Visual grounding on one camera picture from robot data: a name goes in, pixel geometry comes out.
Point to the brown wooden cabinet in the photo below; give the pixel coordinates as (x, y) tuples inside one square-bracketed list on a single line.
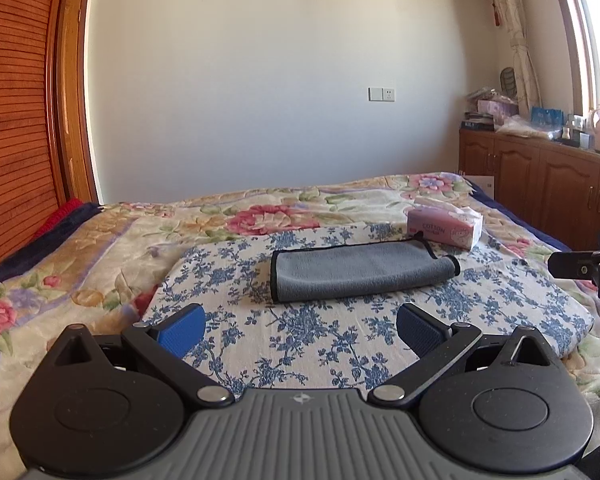
[(549, 185)]

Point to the purple grey microfibre towel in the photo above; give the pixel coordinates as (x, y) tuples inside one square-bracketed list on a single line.
[(358, 270)]

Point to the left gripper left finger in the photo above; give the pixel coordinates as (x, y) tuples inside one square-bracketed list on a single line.
[(142, 367)]

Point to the pink cotton tissue pack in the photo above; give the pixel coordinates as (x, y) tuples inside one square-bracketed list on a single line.
[(447, 225)]

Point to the clutter pile on cabinet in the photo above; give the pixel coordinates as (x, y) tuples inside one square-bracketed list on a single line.
[(490, 110)]

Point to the blue box on cabinet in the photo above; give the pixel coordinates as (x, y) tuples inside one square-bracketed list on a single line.
[(548, 118)]

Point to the wooden slatted headboard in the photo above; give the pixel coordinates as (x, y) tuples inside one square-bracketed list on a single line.
[(32, 185)]

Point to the floral quilted bedspread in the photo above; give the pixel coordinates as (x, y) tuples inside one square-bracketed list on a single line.
[(105, 274)]

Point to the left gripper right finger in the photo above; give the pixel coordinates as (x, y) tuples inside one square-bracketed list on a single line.
[(445, 351)]

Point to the white wall switch plate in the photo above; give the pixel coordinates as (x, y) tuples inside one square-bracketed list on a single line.
[(377, 94)]

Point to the white paper by cabinet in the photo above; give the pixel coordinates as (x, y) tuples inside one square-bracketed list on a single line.
[(485, 183)]

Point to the cream patterned curtain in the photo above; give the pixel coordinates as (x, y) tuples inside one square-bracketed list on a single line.
[(513, 17)]

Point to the red blanket edge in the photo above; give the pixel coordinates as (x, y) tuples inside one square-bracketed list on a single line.
[(57, 216)]

